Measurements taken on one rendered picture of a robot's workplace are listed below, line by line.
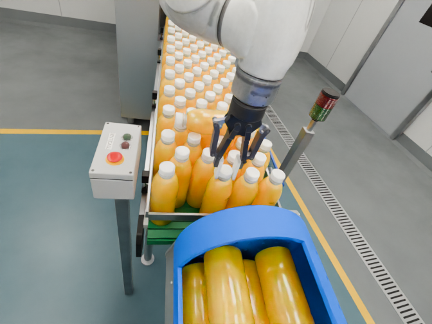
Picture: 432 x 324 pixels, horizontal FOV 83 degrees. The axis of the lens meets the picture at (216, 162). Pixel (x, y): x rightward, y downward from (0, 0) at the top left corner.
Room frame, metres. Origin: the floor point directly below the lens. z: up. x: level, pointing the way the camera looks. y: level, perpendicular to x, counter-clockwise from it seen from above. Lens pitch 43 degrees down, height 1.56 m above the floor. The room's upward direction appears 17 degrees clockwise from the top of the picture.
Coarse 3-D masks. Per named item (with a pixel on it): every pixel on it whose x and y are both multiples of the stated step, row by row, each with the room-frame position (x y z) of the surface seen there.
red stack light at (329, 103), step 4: (320, 92) 0.83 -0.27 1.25; (320, 96) 0.81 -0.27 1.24; (324, 96) 0.80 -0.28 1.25; (316, 100) 0.82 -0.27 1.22; (320, 100) 0.81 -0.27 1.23; (324, 100) 0.80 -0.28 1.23; (328, 100) 0.79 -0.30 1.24; (332, 100) 0.80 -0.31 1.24; (336, 100) 0.80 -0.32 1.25; (320, 104) 0.80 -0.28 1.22; (324, 104) 0.80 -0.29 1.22; (328, 104) 0.80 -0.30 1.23; (332, 104) 0.80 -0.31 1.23; (324, 108) 0.79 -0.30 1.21; (328, 108) 0.80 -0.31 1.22; (332, 108) 0.81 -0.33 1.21
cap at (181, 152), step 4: (176, 148) 0.48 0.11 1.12; (180, 148) 0.49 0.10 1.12; (184, 148) 0.49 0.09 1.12; (176, 152) 0.47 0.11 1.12; (180, 152) 0.47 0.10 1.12; (184, 152) 0.48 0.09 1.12; (188, 152) 0.48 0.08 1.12; (176, 156) 0.47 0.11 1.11; (180, 156) 0.47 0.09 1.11; (184, 156) 0.47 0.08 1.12
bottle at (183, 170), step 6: (174, 156) 0.47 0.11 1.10; (174, 162) 0.47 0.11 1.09; (180, 162) 0.47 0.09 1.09; (186, 162) 0.48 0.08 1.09; (180, 168) 0.46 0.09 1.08; (186, 168) 0.47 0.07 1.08; (180, 174) 0.45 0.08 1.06; (186, 174) 0.46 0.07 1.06; (180, 180) 0.45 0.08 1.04; (186, 180) 0.46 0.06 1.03; (180, 186) 0.45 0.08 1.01; (186, 186) 0.47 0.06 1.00; (180, 192) 0.45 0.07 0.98; (186, 192) 0.48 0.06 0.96; (180, 198) 0.46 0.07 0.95; (180, 204) 0.46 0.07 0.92
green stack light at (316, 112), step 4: (316, 104) 0.81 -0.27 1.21; (312, 108) 0.82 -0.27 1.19; (316, 108) 0.80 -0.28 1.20; (320, 108) 0.80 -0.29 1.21; (312, 112) 0.81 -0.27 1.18; (316, 112) 0.80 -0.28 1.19; (320, 112) 0.80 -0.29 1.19; (324, 112) 0.80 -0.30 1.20; (328, 112) 0.80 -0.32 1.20; (312, 116) 0.80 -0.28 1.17; (316, 116) 0.80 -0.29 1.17; (320, 116) 0.80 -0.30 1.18; (324, 116) 0.80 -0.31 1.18; (316, 120) 0.80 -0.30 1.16; (320, 120) 0.80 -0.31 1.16; (324, 120) 0.80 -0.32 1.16
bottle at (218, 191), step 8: (208, 184) 0.45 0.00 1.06; (216, 184) 0.44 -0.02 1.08; (224, 184) 0.44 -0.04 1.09; (232, 184) 0.46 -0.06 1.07; (208, 192) 0.44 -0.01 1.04; (216, 192) 0.43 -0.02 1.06; (224, 192) 0.43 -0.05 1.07; (208, 200) 0.43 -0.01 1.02; (216, 200) 0.43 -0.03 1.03; (224, 200) 0.43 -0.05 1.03; (200, 208) 0.45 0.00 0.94; (208, 208) 0.43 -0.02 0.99; (216, 208) 0.43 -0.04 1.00; (224, 208) 0.45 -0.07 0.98
